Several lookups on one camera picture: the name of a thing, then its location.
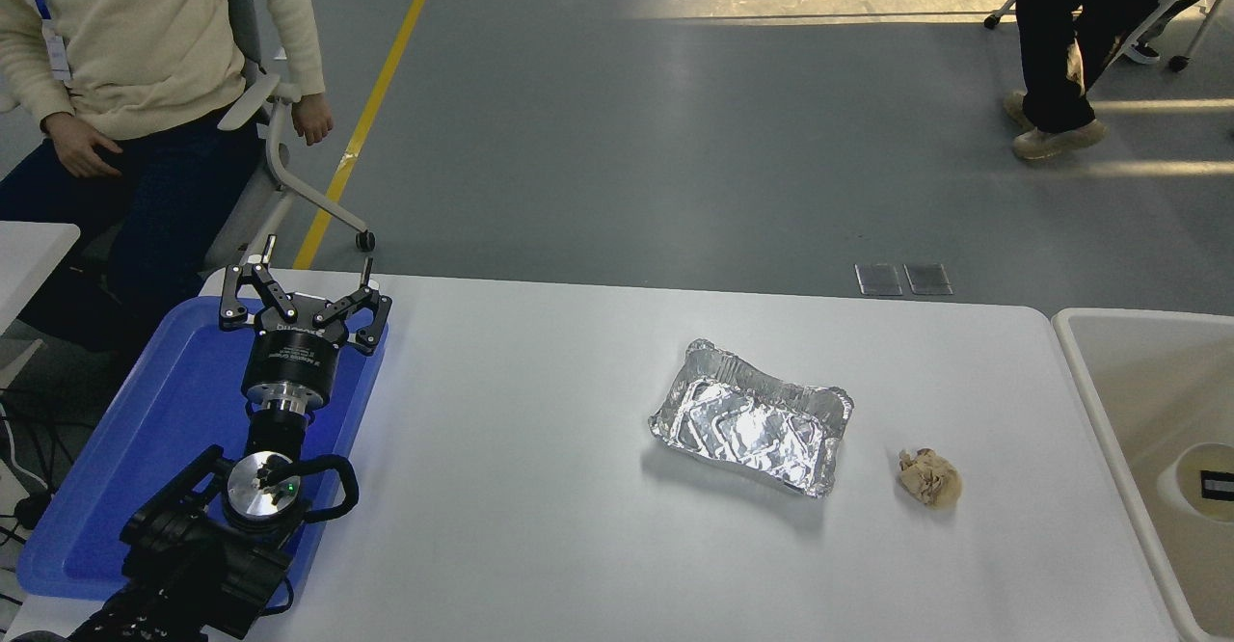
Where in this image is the white frame wheeled chair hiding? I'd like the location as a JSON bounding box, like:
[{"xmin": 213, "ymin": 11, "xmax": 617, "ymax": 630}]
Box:
[{"xmin": 983, "ymin": 0, "xmax": 1234, "ymax": 72}]

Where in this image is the person's right hand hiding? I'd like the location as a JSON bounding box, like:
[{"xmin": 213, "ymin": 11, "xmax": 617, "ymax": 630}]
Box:
[{"xmin": 40, "ymin": 112, "xmax": 124, "ymax": 178}]

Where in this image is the person's left hand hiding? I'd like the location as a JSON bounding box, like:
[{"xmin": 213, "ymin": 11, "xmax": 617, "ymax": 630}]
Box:
[{"xmin": 291, "ymin": 93, "xmax": 335, "ymax": 147}]

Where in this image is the large pale bin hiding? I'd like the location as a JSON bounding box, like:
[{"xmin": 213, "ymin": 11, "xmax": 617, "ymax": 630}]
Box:
[{"xmin": 1049, "ymin": 307, "xmax": 1234, "ymax": 642}]

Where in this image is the crumpled tan paper ball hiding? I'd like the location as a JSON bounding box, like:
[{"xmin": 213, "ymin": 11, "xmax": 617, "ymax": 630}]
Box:
[{"xmin": 898, "ymin": 447, "xmax": 964, "ymax": 511}]

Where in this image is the black floor cable tangle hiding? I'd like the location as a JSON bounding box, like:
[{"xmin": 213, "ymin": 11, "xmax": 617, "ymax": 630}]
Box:
[{"xmin": 0, "ymin": 387, "xmax": 68, "ymax": 489}]

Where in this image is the white paper cup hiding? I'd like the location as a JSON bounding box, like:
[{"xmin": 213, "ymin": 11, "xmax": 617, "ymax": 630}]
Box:
[{"xmin": 1155, "ymin": 441, "xmax": 1234, "ymax": 527}]

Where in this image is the white side table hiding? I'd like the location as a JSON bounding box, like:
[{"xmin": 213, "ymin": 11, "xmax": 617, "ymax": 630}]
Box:
[{"xmin": 0, "ymin": 221, "xmax": 80, "ymax": 334}]

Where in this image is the crumpled foil tray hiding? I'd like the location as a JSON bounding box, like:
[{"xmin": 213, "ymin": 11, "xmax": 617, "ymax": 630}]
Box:
[{"xmin": 648, "ymin": 337, "xmax": 855, "ymax": 499}]

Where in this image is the grey white office chair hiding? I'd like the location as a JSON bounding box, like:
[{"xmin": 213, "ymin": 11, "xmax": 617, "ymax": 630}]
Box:
[{"xmin": 198, "ymin": 0, "xmax": 377, "ymax": 272}]

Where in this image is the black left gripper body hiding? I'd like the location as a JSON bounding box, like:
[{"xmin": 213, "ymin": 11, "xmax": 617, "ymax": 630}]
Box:
[{"xmin": 241, "ymin": 295, "xmax": 347, "ymax": 395}]

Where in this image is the black power plug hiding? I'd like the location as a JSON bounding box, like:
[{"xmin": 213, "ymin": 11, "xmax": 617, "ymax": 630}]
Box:
[{"xmin": 12, "ymin": 490, "xmax": 54, "ymax": 530}]

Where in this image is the blue plastic tray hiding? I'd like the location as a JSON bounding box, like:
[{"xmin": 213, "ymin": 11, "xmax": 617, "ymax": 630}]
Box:
[{"xmin": 14, "ymin": 295, "xmax": 387, "ymax": 604}]

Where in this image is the blue lanyard with badge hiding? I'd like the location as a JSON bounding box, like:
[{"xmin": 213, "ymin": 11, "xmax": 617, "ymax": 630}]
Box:
[{"xmin": 5, "ymin": 0, "xmax": 74, "ymax": 82}]

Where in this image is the person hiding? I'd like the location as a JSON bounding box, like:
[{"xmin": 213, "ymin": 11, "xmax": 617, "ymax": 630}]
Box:
[
  {"xmin": 1003, "ymin": 0, "xmax": 1201, "ymax": 161},
  {"xmin": 0, "ymin": 0, "xmax": 335, "ymax": 354}
]

